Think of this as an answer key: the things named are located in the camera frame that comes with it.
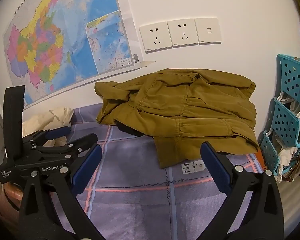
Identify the white wall socket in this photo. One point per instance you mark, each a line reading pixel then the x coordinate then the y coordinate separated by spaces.
pixel 155 37
pixel 183 32

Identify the cream folded garment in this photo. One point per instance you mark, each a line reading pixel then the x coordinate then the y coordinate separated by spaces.
pixel 52 119

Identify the purple plaid bed sheet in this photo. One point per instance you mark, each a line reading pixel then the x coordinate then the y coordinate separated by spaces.
pixel 131 197

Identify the white wall socket left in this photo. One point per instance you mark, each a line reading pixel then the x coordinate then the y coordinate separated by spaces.
pixel 155 37

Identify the white wall socket middle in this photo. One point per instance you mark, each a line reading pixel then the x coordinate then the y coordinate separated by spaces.
pixel 183 32

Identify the white fabric care label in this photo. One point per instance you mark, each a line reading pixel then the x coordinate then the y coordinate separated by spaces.
pixel 193 167

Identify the teal perforated storage rack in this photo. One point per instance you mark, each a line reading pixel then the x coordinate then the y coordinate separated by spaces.
pixel 282 141

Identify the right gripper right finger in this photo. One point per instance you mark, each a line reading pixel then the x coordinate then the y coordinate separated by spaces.
pixel 264 216

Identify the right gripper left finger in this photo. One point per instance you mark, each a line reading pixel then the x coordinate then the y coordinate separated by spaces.
pixel 38 218

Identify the olive green jacket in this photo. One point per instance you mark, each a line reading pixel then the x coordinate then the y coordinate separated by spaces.
pixel 181 109

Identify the colourful wall map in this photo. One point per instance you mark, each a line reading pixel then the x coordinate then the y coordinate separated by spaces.
pixel 52 46

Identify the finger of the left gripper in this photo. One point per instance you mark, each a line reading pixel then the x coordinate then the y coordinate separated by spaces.
pixel 53 133
pixel 74 148

